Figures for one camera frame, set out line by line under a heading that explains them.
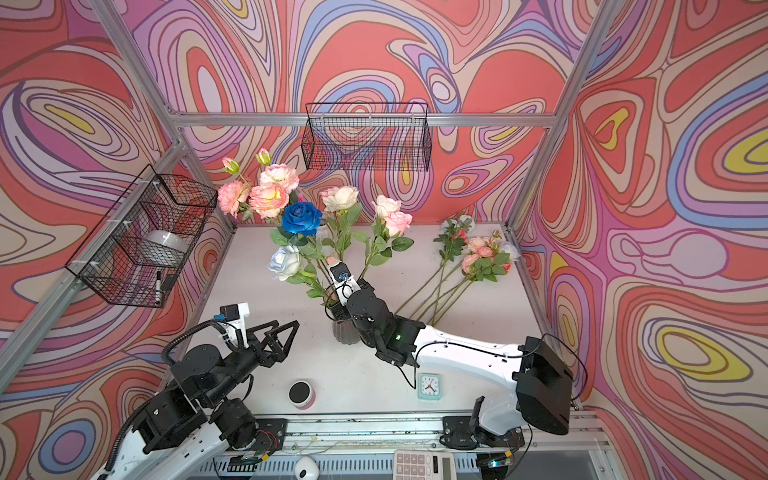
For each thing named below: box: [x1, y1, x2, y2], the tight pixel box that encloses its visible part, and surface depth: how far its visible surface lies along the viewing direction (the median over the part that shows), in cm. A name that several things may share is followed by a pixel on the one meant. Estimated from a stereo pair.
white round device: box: [294, 456, 320, 480], surface depth 69 cm
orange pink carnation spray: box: [218, 157, 300, 221], surface depth 60 cm
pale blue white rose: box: [268, 244, 301, 281], surface depth 60 cm
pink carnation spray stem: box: [256, 148, 300, 193], surface depth 61 cm
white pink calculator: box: [393, 450, 457, 480], surface depth 69 cm
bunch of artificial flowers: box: [395, 215, 521, 327], surface depth 104 cm
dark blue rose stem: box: [281, 202, 330, 289], surface depth 57 cm
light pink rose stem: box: [358, 211, 414, 280], surface depth 68 cm
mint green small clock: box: [417, 373, 442, 401], surface depth 80 cm
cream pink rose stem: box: [372, 194, 401, 238], surface depth 66 cm
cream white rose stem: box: [322, 186, 369, 259], surface depth 70 cm
